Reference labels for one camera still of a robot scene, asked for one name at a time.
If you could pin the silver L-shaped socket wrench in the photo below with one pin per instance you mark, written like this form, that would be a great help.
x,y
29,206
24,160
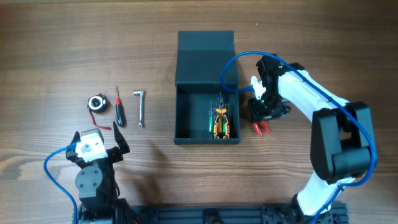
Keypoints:
x,y
141,94

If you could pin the black open box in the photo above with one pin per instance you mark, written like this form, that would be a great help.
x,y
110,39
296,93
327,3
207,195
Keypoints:
x,y
202,73

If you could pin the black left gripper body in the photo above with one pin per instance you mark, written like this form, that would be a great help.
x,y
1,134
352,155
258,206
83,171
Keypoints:
x,y
112,152

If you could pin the black red screwdriver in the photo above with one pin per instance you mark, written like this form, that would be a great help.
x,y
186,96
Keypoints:
x,y
120,116

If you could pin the red handled snips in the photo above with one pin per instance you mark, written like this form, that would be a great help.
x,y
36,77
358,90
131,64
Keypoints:
x,y
261,127

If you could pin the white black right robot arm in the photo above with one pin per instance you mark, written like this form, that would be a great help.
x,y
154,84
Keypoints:
x,y
342,148

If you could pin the green mini screwdriver left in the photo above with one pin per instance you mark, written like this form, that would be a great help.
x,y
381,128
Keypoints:
x,y
210,124

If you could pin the orange black needle-nose pliers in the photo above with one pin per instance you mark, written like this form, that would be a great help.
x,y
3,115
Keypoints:
x,y
221,113

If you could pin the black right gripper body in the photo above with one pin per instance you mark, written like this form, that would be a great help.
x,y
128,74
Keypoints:
x,y
261,114

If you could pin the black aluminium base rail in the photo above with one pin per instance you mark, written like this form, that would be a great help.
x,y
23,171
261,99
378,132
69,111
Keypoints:
x,y
267,213

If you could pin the clear plastic screwdriver case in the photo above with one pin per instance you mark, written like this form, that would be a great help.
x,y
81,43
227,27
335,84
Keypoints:
x,y
214,107

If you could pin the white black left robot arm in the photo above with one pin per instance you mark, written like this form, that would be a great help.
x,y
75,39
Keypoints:
x,y
99,192

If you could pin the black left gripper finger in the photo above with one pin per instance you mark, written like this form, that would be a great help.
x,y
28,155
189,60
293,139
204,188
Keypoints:
x,y
120,140
75,140

